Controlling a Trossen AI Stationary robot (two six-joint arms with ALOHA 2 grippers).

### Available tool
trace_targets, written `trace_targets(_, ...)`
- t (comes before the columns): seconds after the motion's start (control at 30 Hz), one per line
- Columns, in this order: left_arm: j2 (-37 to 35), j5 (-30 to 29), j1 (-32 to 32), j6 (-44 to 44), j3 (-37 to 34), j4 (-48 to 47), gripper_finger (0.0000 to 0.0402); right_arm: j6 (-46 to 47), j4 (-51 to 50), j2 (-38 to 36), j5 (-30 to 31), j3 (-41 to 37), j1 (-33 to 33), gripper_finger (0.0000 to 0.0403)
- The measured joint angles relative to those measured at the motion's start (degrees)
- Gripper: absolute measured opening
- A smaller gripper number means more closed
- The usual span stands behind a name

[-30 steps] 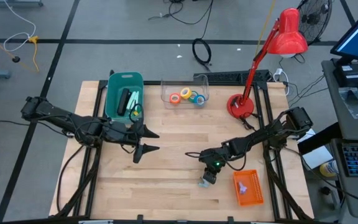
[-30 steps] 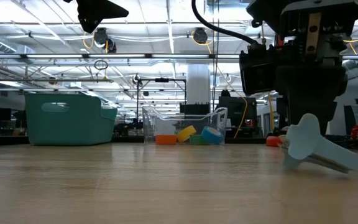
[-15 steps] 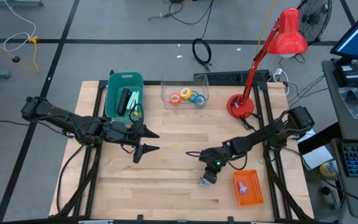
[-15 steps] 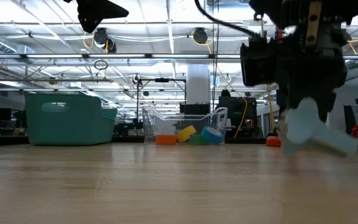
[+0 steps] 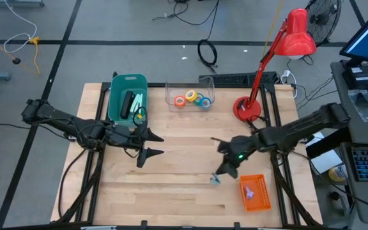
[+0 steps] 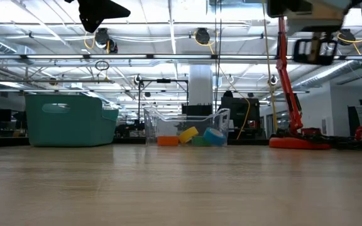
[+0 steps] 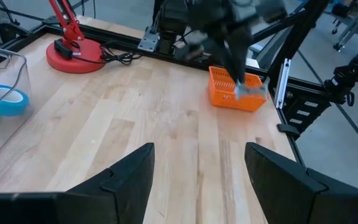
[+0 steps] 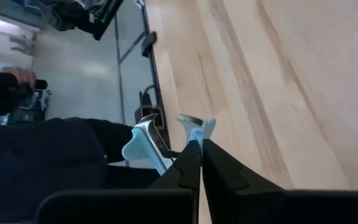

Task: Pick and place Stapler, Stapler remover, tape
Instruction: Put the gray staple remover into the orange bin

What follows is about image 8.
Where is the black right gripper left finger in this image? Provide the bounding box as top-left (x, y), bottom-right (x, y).
top-left (35, 139), bottom-right (203, 224)

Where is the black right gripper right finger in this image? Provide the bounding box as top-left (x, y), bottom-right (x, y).
top-left (202, 138), bottom-right (358, 224)

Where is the light blue staple remover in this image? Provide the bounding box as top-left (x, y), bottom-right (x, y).
top-left (121, 113), bottom-right (217, 177)

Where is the person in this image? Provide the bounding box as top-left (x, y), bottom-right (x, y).
top-left (0, 117), bottom-right (162, 224)

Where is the black table edge clamp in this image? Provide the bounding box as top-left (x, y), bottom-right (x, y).
top-left (140, 30), bottom-right (158, 58)

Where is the person's hand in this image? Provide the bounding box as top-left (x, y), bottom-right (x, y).
top-left (1, 65), bottom-right (37, 91)

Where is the black table-level camera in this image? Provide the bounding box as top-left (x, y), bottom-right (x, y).
top-left (134, 104), bottom-right (167, 128)

